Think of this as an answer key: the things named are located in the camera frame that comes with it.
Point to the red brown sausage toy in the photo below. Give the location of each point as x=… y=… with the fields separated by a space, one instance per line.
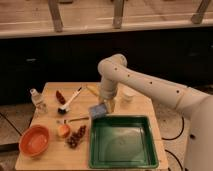
x=60 y=97

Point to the wooden table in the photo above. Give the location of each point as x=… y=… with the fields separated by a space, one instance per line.
x=58 y=155

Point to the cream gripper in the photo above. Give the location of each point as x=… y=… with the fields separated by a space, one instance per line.
x=109 y=102

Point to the metal spoon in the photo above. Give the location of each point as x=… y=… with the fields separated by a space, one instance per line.
x=64 y=121

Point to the orange bowl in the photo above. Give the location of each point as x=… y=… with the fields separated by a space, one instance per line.
x=34 y=141

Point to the clear plastic bottle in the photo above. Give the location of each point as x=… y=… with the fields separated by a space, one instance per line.
x=38 y=101

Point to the brown grape bunch toy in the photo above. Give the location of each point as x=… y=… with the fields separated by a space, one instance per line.
x=75 y=138

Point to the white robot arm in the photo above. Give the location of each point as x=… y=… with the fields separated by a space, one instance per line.
x=191 y=103

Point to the green plastic tray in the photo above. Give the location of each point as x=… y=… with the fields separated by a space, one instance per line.
x=122 y=142

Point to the blue sponge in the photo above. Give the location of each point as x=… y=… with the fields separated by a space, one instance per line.
x=98 y=111

